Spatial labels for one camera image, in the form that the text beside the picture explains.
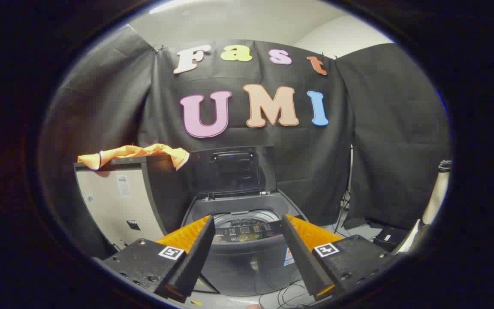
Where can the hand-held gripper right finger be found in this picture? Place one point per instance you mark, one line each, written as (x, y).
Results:
(302, 257)

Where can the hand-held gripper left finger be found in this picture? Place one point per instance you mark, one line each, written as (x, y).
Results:
(195, 257)

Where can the grey top-load washing machine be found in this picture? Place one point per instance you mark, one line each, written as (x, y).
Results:
(247, 270)

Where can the orange buttoned garment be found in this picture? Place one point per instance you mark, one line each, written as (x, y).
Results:
(135, 151)

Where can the thin black stand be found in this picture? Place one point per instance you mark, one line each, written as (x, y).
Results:
(350, 189)

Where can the black box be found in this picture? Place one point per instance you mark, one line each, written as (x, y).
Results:
(390, 238)

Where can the grey and white cabinet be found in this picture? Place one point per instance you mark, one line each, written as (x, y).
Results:
(109, 206)

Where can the black backdrop cloth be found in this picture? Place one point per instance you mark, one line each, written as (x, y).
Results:
(272, 146)

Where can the cream pole with black cap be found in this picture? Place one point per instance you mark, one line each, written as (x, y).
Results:
(438, 193)

